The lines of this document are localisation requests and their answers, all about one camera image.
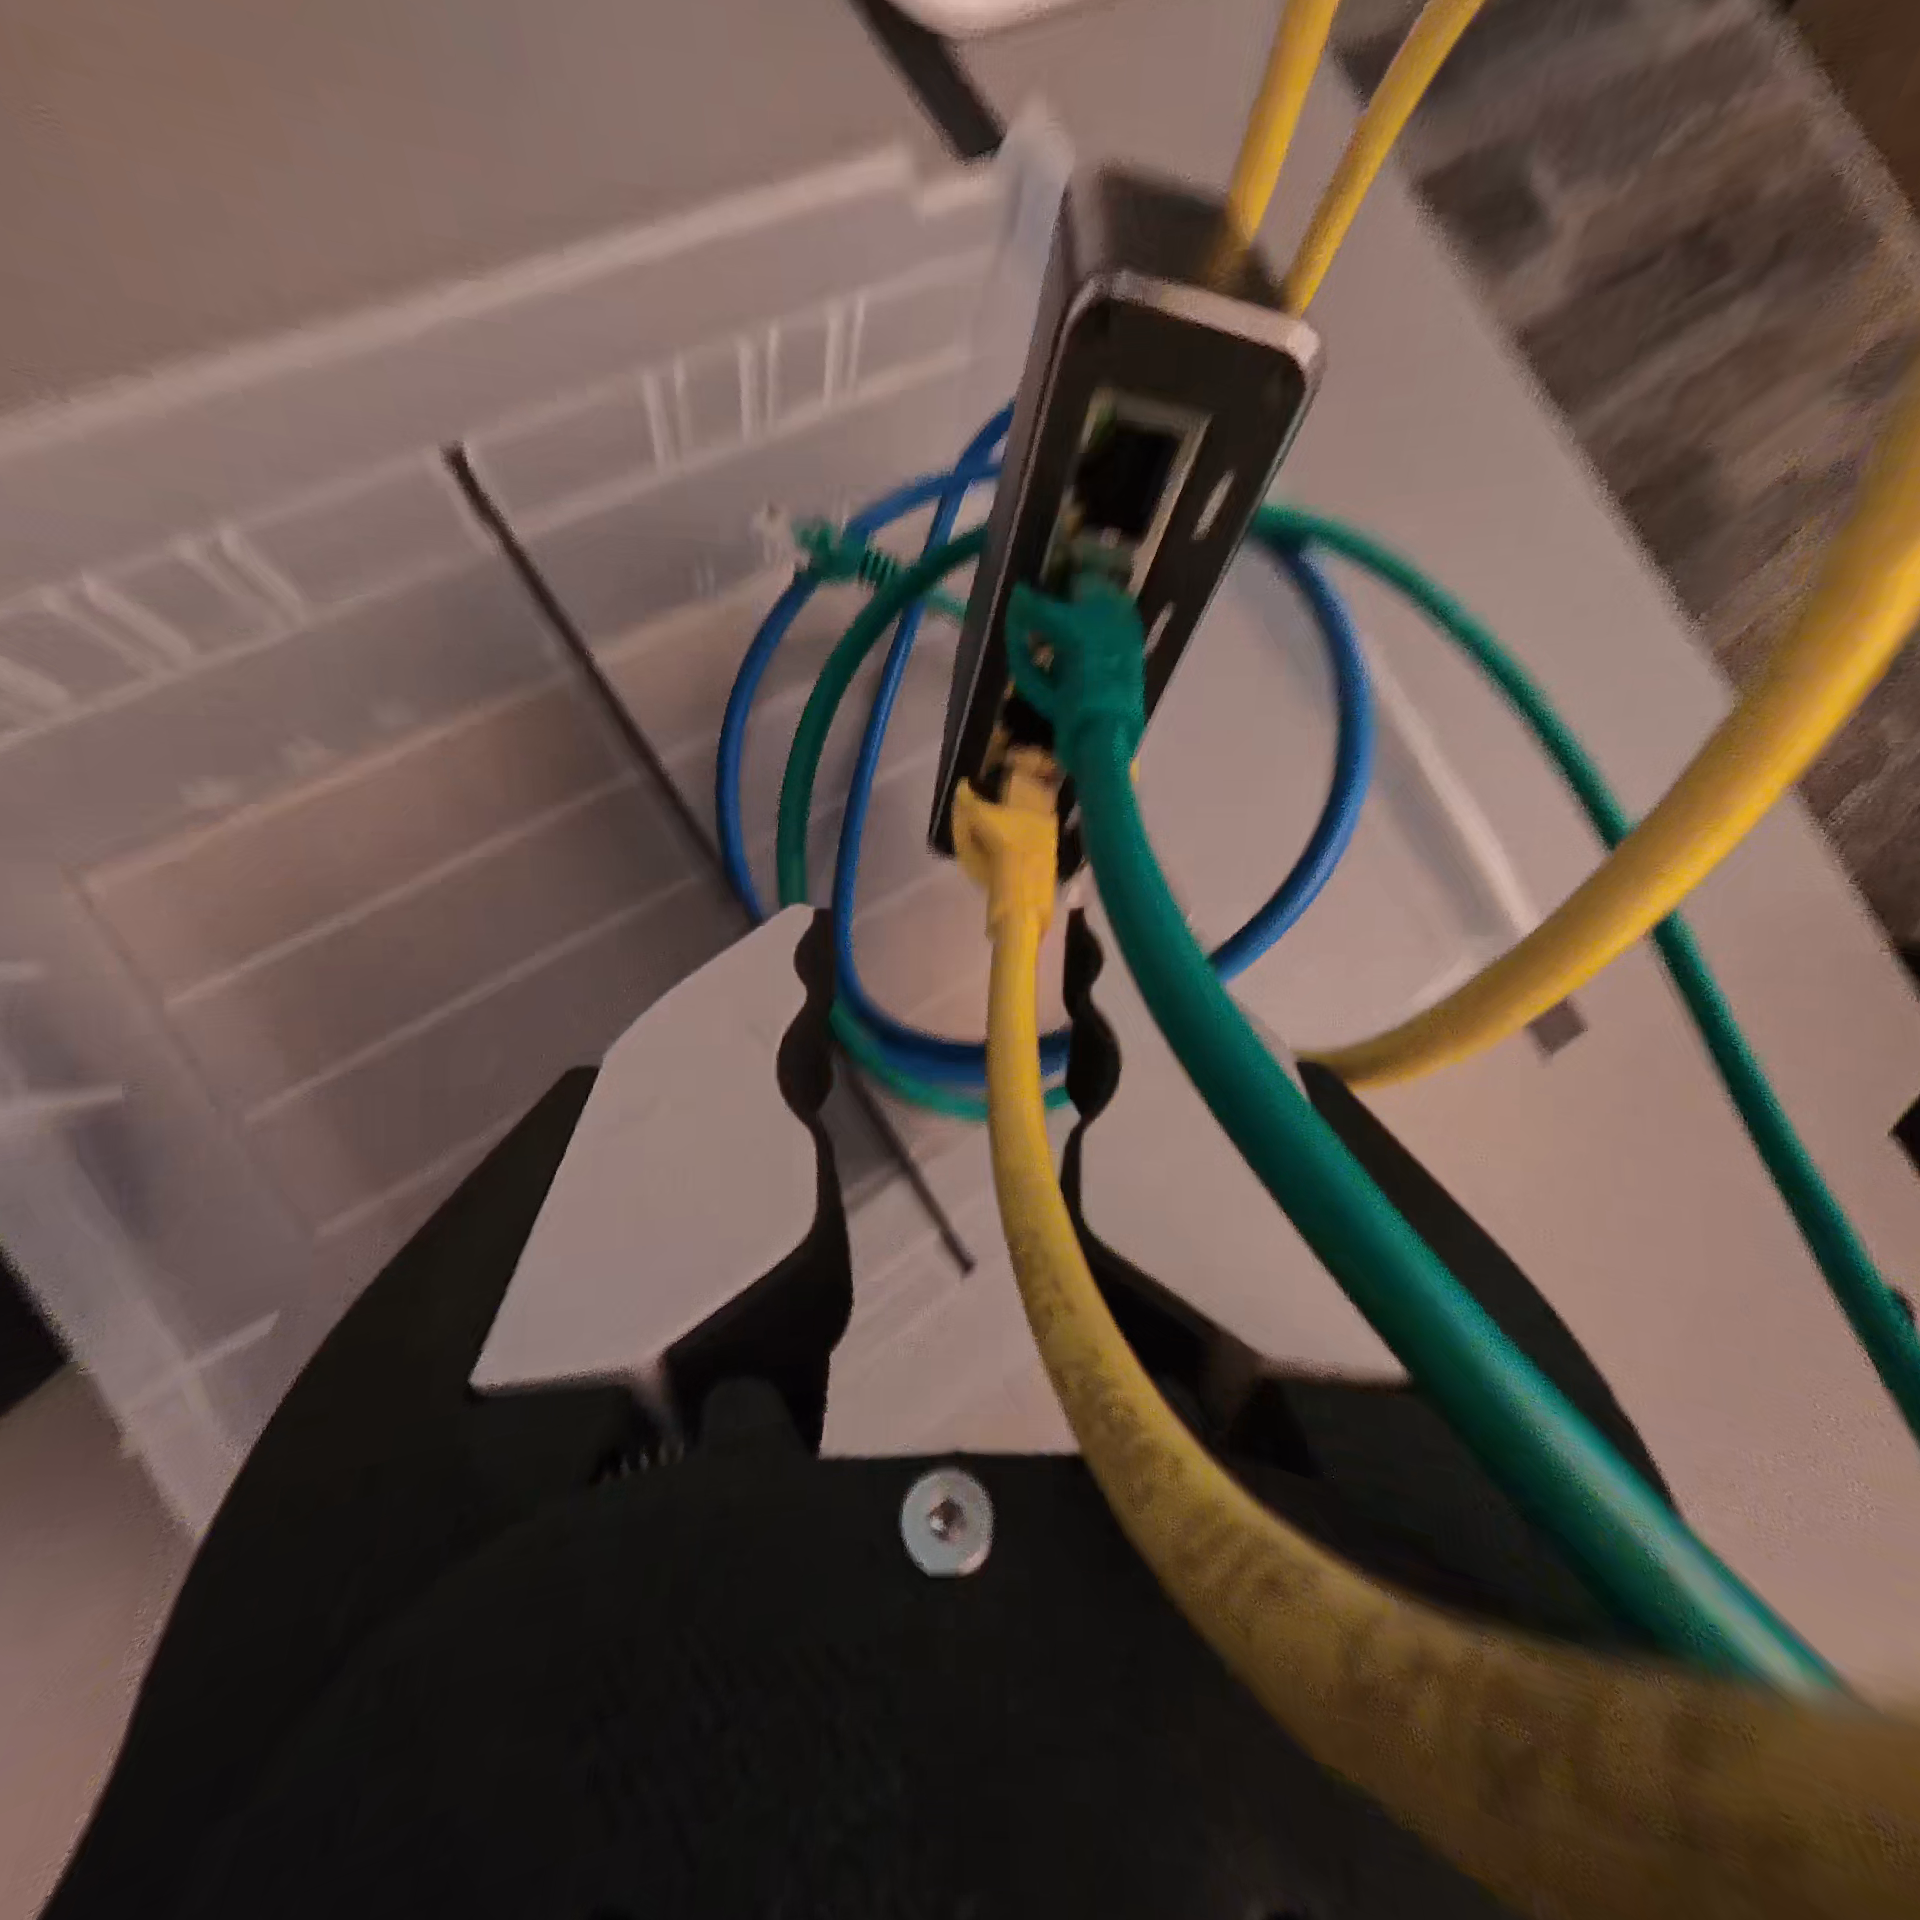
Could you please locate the yellow ethernet cable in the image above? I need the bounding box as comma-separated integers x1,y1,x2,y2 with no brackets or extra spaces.
1206,0,1341,289
948,358,1920,1920
1283,0,1489,318

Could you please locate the black ethernet splitter box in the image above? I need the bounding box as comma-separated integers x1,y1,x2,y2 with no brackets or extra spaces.
929,165,1326,881

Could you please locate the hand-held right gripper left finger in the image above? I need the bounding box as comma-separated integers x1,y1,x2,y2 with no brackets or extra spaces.
469,903,858,1453

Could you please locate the blue ethernet cable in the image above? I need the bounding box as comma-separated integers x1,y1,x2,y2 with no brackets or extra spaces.
717,404,1379,1087

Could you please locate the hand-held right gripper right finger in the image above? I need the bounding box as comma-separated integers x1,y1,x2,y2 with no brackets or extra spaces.
1058,915,1413,1443

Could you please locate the black bar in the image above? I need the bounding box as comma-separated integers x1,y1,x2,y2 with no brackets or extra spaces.
849,0,1007,165

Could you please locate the green ethernet cable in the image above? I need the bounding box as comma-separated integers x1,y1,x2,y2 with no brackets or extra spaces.
773,507,1920,1713

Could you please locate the clear plastic storage bin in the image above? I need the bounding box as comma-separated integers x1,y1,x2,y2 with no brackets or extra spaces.
0,111,1593,1532

